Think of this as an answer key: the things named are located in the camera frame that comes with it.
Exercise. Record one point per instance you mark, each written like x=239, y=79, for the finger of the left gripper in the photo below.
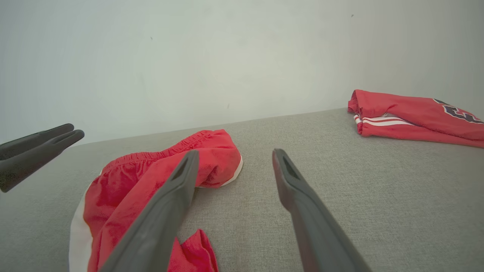
x=34, y=140
x=30, y=162

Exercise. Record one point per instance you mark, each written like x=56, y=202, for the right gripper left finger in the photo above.
x=159, y=223

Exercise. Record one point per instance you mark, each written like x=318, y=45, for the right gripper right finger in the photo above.
x=314, y=226

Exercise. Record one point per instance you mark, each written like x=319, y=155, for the red shorts white trim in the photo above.
x=124, y=192

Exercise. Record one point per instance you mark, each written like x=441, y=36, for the red white striped jersey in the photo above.
x=408, y=117

